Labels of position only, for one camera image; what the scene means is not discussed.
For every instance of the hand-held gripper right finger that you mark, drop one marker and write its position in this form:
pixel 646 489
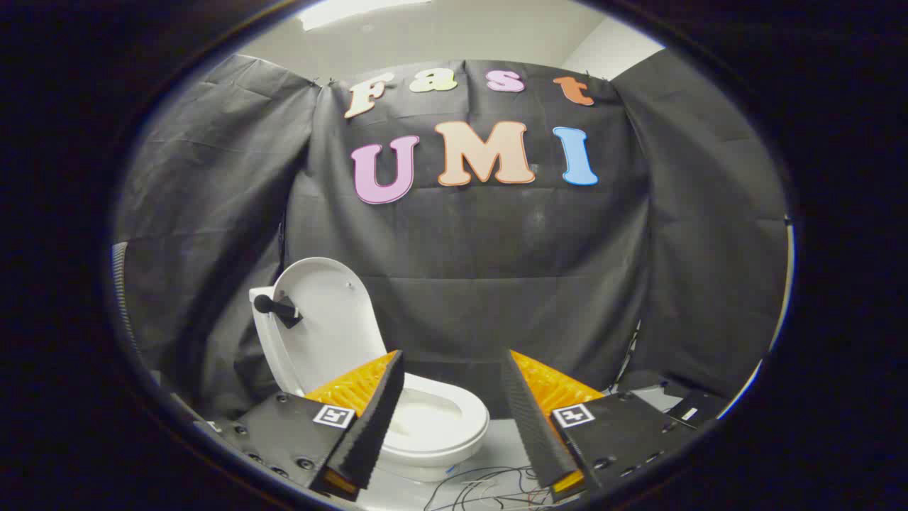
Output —
pixel 532 419

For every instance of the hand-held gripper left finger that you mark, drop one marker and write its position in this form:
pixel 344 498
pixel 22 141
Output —
pixel 376 419

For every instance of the white toilet lid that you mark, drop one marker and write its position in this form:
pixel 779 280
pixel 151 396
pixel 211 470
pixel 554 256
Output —
pixel 333 326

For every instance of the white toilet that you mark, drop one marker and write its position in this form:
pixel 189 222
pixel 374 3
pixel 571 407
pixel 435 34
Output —
pixel 468 426

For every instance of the black flat device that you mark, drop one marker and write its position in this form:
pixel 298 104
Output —
pixel 699 408

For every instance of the black backdrop cloth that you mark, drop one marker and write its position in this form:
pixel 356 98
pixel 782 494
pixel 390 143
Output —
pixel 496 248

